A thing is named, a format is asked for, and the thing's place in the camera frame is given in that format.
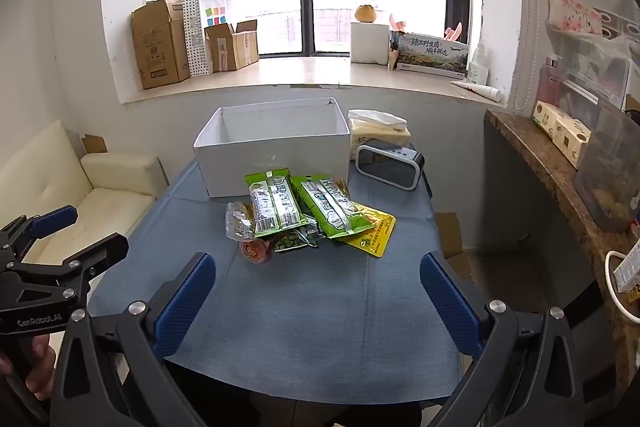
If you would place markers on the beige tissue pack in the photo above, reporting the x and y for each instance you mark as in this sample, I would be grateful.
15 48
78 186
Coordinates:
380 134

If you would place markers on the beige tissue box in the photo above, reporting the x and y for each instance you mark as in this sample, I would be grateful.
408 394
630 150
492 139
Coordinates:
572 144
547 117

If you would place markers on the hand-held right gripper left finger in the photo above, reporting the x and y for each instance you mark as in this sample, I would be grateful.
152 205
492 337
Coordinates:
185 302

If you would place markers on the floral cloth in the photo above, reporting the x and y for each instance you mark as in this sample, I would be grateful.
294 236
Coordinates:
575 14

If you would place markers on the person's left hand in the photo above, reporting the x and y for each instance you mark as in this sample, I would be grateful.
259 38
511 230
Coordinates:
42 367

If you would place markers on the white cardboard box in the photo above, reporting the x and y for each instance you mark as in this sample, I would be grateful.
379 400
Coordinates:
270 167

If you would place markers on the long printed box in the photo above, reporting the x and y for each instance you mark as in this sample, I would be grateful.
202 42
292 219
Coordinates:
432 54

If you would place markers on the small open cardboard box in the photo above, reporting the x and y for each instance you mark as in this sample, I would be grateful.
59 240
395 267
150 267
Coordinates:
232 49

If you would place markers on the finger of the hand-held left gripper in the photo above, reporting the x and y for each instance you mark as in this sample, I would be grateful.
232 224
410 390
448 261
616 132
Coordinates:
100 249
55 219

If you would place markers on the orange jelly cup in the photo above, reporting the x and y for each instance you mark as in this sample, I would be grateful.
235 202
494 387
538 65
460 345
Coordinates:
255 252

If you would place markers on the small dark green packet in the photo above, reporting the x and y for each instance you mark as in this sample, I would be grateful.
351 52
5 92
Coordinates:
290 242

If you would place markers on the large brown cardboard box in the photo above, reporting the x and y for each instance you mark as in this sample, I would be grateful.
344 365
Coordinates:
157 47

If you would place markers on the blue tablecloth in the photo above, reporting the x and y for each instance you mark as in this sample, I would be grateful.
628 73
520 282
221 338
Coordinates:
300 317

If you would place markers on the white square box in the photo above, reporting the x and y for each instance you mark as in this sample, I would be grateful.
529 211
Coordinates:
370 44

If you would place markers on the clear plastic container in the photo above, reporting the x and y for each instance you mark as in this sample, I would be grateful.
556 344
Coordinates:
610 167

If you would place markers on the brown cardboard scrap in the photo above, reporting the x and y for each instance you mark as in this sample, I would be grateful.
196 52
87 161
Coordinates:
95 144

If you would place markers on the green snack packet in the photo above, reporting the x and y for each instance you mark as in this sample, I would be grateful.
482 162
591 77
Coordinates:
272 202
325 207

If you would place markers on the white plastic bottle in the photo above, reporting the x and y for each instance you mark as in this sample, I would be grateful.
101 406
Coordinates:
478 69

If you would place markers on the wooden ornament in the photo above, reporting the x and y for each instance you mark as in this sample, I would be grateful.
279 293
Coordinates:
392 57

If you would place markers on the brown stone counter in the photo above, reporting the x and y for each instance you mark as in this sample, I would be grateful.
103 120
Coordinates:
540 157

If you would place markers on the cream leather sofa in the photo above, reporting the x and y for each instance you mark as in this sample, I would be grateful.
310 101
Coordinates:
115 177

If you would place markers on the white tube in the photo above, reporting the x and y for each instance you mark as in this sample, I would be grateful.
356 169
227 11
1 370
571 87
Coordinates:
480 91

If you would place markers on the clear drawer organiser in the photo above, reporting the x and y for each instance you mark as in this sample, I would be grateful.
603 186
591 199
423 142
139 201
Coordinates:
590 67

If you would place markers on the clear snack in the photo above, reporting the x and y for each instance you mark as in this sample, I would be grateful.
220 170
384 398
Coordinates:
239 222

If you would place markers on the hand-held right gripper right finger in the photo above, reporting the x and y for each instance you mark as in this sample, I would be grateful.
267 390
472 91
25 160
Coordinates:
450 307

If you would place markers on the flat cardboard piece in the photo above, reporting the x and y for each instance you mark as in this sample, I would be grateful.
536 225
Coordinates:
450 237

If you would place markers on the yellow snack packet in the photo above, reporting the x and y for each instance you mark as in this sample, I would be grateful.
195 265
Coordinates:
377 232

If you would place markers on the small white carton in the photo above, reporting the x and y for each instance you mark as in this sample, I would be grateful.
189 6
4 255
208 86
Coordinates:
630 269

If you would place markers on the dotted paper bag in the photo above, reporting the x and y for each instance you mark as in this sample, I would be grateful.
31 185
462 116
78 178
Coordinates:
195 37

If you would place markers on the yellow pomelo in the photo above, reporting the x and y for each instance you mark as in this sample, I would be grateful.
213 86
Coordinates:
365 14

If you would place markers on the white paper bag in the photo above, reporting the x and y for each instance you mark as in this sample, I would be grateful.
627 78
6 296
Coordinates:
217 2

